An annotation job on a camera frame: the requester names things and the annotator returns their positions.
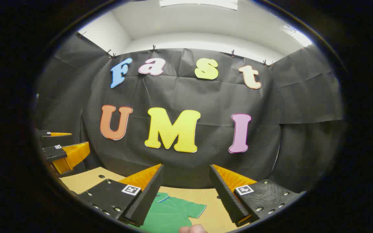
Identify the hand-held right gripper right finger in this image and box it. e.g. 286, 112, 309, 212
209, 164, 304, 227

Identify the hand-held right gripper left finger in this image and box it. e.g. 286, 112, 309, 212
76, 164, 164, 227

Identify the green T-shirt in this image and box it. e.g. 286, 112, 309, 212
138, 192, 207, 233

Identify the black backdrop cloth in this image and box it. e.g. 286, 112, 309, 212
36, 32, 344, 194

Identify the white ceiling light panel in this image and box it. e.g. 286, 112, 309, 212
159, 0, 239, 11

